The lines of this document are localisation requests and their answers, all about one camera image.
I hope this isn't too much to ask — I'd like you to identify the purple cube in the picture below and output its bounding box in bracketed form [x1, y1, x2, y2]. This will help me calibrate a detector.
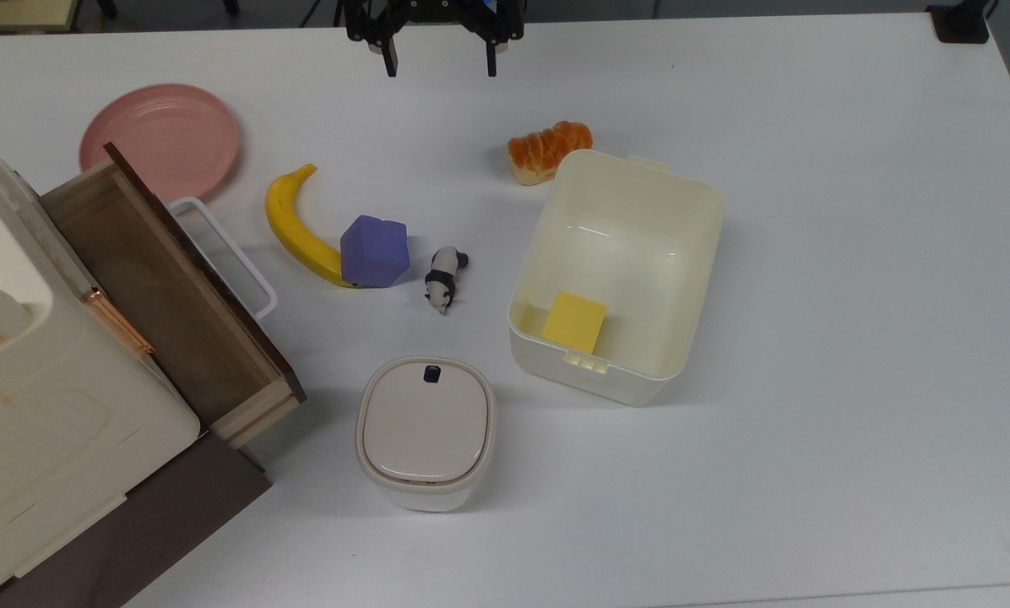
[340, 215, 410, 290]

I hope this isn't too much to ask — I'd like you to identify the yellow toy banana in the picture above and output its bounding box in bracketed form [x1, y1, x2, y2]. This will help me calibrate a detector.
[265, 164, 362, 290]

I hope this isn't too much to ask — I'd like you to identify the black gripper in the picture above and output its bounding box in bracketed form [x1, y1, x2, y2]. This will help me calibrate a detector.
[342, 0, 527, 79]

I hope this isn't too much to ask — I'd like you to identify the cream plastic storage cabinet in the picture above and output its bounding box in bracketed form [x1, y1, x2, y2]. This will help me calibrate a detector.
[0, 122, 203, 605]

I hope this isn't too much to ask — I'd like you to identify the yellow wooden table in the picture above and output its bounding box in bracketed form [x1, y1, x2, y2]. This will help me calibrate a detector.
[0, 0, 81, 35]

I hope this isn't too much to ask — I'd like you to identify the cream plastic open box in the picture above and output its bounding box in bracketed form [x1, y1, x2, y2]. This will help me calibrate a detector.
[508, 149, 725, 408]

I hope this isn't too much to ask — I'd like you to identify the yellow cube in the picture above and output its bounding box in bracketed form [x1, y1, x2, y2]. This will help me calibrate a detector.
[541, 291, 609, 356]

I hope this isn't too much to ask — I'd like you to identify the pink plate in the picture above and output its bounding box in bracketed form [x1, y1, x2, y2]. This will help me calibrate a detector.
[79, 83, 242, 204]

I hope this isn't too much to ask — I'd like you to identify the dark brown cabinet base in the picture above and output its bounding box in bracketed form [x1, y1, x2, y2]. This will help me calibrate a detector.
[0, 431, 274, 608]

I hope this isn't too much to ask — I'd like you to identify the brown wooden drawer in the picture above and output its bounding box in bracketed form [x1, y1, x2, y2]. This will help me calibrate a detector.
[39, 142, 307, 450]

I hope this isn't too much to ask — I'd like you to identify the white drawer handle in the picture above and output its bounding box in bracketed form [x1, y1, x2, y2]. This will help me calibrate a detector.
[167, 197, 279, 321]

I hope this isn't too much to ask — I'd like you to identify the toy panda figure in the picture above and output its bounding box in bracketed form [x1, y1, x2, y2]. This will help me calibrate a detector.
[424, 246, 470, 317]

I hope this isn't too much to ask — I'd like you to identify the copper latch handle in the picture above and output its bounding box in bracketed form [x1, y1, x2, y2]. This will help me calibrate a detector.
[80, 286, 156, 361]

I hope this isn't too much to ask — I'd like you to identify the toy bread loaf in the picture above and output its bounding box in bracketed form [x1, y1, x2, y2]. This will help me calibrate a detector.
[507, 121, 595, 185]

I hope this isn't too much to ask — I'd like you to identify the black clamp base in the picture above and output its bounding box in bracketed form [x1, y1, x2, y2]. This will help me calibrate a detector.
[926, 0, 992, 44]

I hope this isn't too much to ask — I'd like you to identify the cream lidded canister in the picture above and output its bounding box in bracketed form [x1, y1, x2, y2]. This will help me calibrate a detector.
[355, 356, 497, 513]

